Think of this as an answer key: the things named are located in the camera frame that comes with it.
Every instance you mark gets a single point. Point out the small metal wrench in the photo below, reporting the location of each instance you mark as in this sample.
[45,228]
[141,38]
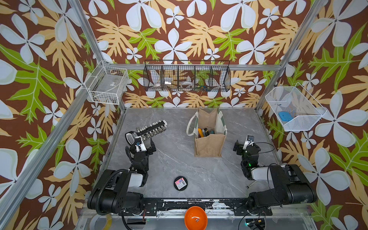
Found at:
[251,184]

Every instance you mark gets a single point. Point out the green christmas burlap pouch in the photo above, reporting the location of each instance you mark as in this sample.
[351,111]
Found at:
[210,146]

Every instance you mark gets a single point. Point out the orange bowl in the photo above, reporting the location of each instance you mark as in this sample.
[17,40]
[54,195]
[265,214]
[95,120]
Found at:
[196,218]

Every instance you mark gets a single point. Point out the white wire basket left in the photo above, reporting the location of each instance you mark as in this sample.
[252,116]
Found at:
[106,84]

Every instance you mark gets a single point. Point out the white wire basket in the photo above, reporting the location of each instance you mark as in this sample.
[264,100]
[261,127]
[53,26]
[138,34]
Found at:
[106,84]
[300,103]

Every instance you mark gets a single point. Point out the white wire basket right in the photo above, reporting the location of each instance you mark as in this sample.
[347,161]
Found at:
[300,103]

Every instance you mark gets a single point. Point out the blue object in basket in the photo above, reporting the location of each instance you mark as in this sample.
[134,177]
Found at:
[285,116]

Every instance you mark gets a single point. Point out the round black tin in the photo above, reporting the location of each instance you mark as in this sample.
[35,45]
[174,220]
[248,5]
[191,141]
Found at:
[180,183]

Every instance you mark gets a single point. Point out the socket set on black rail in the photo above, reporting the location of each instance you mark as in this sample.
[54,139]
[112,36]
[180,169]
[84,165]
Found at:
[145,133]

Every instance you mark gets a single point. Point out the black wire basket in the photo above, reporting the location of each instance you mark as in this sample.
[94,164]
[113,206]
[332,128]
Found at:
[187,75]

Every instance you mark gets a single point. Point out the orange utility knife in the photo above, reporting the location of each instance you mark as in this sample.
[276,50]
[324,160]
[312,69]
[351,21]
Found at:
[200,133]

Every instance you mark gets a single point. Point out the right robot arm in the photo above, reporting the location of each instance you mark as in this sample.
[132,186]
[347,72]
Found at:
[287,184]

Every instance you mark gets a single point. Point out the tape roll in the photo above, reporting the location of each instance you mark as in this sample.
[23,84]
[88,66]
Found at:
[99,222]

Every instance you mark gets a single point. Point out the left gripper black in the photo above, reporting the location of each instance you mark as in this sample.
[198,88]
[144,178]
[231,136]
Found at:
[148,150]

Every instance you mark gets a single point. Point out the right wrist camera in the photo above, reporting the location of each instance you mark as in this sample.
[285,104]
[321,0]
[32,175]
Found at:
[249,141]

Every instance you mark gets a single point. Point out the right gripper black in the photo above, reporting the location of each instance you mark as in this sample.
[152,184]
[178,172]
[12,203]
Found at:
[240,147]

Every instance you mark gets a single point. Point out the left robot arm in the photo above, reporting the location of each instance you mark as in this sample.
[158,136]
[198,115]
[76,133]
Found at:
[111,195]

